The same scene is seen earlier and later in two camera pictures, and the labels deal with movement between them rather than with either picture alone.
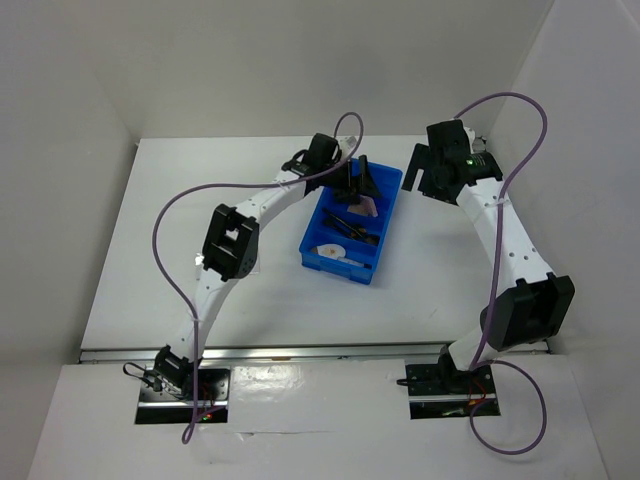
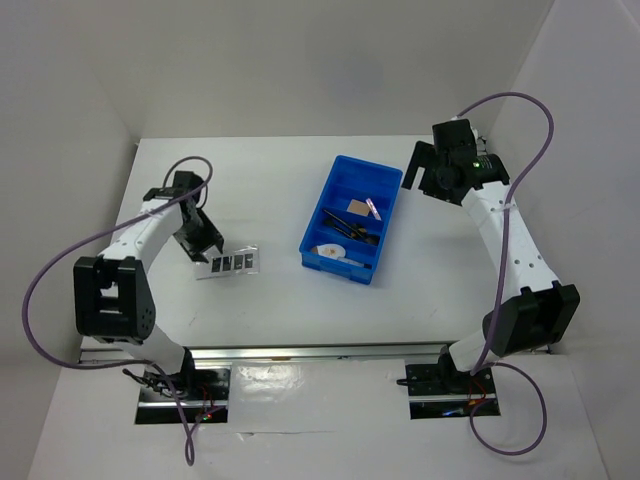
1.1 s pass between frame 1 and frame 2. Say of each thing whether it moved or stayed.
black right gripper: stayed
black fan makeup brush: stayed
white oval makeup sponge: stayed
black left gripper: moved
